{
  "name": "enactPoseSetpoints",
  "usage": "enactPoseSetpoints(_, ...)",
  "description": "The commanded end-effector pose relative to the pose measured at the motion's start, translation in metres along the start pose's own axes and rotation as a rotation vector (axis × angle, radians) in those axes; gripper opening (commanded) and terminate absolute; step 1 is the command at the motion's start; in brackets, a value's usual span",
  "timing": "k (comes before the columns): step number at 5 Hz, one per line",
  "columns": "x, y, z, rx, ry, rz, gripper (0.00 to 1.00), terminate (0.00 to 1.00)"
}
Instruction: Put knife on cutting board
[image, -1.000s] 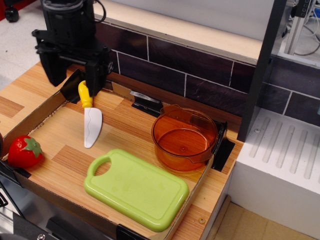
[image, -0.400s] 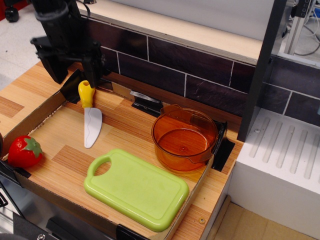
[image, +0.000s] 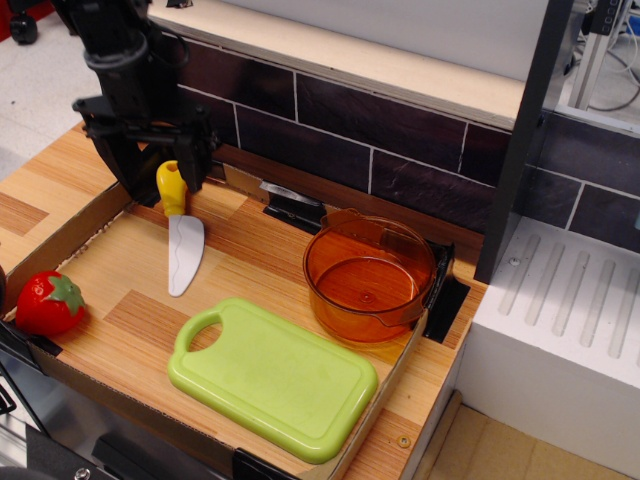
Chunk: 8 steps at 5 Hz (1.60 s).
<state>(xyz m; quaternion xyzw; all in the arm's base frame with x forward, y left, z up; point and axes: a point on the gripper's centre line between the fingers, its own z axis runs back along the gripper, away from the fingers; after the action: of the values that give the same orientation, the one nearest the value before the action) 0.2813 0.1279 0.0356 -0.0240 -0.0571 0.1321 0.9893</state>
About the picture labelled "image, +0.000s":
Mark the black caster wheel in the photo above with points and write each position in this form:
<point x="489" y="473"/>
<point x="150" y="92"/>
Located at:
<point x="23" y="29"/>

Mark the cardboard fence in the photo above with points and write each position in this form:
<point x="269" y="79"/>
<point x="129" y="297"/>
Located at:
<point x="101" y="389"/>

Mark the dark grey vertical post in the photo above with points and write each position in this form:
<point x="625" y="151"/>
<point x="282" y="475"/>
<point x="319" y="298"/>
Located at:
<point x="539" y="98"/>

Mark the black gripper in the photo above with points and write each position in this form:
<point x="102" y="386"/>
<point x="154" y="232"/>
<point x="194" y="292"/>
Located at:
<point x="140" y="102"/>

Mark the red toy strawberry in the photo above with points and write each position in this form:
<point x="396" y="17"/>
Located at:
<point x="50" y="303"/>

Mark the white dish drying rack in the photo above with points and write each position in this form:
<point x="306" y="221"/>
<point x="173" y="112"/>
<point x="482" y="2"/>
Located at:
<point x="553" y="349"/>

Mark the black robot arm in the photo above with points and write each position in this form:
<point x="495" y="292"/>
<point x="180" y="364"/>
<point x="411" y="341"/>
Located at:
<point x="109" y="26"/>

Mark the orange transparent plastic pot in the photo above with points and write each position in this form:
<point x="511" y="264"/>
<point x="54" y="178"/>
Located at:
<point x="368" y="276"/>

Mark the green plastic cutting board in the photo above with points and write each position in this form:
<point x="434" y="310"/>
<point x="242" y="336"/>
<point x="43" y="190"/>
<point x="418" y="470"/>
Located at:
<point x="290" y="386"/>

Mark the aluminium frame profile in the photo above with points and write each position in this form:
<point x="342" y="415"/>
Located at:
<point x="602" y="26"/>

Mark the yellow handled white toy knife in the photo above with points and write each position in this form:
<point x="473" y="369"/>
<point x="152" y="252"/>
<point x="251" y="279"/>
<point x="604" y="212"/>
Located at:
<point x="186" y="232"/>

